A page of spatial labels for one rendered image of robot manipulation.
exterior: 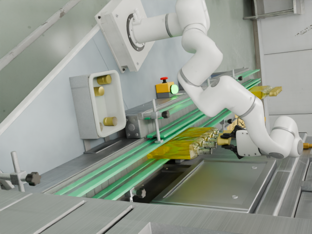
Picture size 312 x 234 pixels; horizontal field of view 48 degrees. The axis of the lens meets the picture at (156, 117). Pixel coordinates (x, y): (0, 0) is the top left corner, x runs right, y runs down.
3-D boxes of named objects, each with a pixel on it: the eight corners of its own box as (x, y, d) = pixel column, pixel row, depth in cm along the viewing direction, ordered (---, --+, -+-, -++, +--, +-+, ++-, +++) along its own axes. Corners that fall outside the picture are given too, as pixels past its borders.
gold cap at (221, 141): (217, 146, 139) (228, 146, 137) (216, 137, 139) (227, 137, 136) (220, 144, 142) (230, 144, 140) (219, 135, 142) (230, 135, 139)
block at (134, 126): (125, 139, 139) (140, 139, 136) (121, 115, 138) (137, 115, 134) (130, 137, 142) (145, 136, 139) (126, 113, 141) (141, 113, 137)
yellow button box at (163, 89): (156, 98, 176) (169, 97, 172) (154, 83, 175) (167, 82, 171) (162, 96, 182) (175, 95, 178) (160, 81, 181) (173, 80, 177)
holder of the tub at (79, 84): (82, 153, 127) (100, 153, 123) (68, 77, 122) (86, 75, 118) (110, 140, 141) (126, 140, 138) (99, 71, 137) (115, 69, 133)
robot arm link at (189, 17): (184, 54, 124) (170, 10, 116) (188, 28, 143) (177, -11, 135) (210, 47, 121) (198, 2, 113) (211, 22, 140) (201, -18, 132)
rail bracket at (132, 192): (109, 208, 118) (143, 211, 112) (106, 189, 117) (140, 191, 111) (115, 203, 122) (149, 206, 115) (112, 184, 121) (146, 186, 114)
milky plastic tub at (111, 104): (81, 139, 125) (100, 139, 121) (69, 76, 121) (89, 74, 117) (109, 127, 140) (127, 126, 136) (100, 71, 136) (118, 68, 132)
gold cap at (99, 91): (88, 87, 128) (98, 86, 125) (94, 86, 131) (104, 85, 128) (89, 97, 128) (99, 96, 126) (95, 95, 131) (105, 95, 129)
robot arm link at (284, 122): (287, 138, 110) (295, 113, 114) (256, 135, 118) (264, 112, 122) (302, 162, 119) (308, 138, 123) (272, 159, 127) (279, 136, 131)
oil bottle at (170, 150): (147, 159, 141) (197, 160, 130) (145, 145, 140) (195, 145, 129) (153, 154, 146) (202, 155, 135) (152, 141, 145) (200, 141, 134)
